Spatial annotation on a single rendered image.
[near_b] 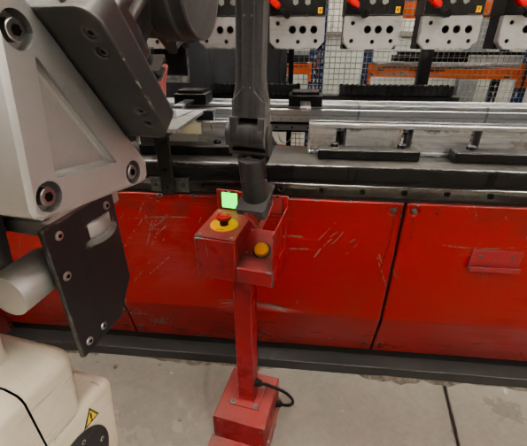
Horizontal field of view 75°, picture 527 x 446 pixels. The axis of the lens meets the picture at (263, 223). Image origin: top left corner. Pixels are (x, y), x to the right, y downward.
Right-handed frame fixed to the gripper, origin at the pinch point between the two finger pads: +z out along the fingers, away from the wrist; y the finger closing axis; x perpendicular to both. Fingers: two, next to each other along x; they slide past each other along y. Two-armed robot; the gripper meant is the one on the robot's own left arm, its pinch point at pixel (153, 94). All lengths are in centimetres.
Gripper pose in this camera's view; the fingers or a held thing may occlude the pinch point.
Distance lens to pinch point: 100.2
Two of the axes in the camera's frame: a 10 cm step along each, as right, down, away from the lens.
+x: -0.9, 8.5, -5.1
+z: 0.6, 5.2, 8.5
